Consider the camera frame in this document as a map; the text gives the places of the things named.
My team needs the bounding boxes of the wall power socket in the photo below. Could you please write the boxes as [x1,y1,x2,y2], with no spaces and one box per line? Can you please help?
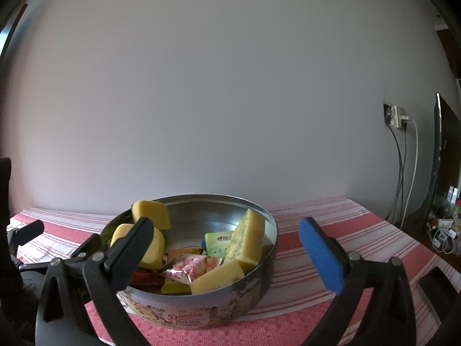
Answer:
[384,104,409,130]

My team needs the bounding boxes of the blue cookie tin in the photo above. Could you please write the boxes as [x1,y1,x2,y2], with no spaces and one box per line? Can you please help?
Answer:
[118,194,278,330]

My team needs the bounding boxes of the yellow cracker packet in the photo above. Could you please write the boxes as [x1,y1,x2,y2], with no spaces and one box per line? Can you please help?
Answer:
[161,248,203,294]

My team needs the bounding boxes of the red white striped bedspread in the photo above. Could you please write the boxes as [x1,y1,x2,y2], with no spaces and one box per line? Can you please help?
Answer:
[9,198,441,345]

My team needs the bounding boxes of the black power cable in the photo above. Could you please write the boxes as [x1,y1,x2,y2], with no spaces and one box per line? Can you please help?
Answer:
[384,123,408,224]

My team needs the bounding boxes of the red foil snack packet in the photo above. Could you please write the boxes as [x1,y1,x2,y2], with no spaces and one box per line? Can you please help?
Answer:
[129,269,165,291]

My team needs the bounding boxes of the yellow green sponge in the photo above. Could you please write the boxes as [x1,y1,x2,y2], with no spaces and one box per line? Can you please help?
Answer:
[110,223,165,270]

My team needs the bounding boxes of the dark television screen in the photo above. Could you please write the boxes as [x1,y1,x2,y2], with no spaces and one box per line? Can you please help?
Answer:
[416,93,460,226]

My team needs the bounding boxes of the pink floral snack packet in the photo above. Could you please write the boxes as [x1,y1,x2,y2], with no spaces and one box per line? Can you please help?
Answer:
[160,253,222,285]

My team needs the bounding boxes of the green tissue pack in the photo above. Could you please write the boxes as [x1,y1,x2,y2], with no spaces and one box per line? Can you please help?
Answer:
[204,231,233,259]

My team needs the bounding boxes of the cluttered side table items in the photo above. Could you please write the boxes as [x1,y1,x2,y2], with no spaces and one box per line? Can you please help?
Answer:
[427,186,460,257]

